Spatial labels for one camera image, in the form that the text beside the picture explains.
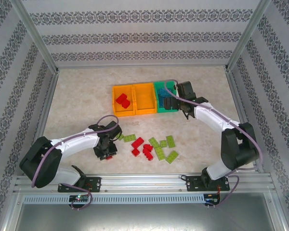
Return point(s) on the small red lego brick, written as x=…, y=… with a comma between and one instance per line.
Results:
x=109, y=158

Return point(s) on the red two-by-four lego brick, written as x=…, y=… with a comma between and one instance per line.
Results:
x=137, y=142

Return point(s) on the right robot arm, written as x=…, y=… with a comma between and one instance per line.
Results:
x=212, y=118

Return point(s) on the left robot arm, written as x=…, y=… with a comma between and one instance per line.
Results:
x=74, y=144

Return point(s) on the green plastic bin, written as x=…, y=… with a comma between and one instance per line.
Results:
x=160, y=110

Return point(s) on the orange plastic bin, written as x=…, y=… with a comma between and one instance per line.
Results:
x=118, y=111
x=145, y=97

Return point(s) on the red two-by-two lego brick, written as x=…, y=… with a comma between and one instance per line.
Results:
x=135, y=152

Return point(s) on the small circuit board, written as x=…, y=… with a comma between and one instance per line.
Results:
x=80, y=197
x=212, y=199

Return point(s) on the grey metal panel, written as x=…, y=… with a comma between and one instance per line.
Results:
x=144, y=217

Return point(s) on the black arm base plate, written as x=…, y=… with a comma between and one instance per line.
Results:
x=94, y=184
x=192, y=184

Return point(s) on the aluminium back rail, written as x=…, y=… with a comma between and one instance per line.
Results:
x=142, y=66

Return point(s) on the long aluminium mounting rail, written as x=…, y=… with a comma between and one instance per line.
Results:
x=142, y=183

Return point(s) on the aluminium side rail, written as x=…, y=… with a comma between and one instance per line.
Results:
x=243, y=115
x=44, y=118

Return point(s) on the aluminium frame post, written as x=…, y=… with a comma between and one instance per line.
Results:
x=36, y=38
x=248, y=36

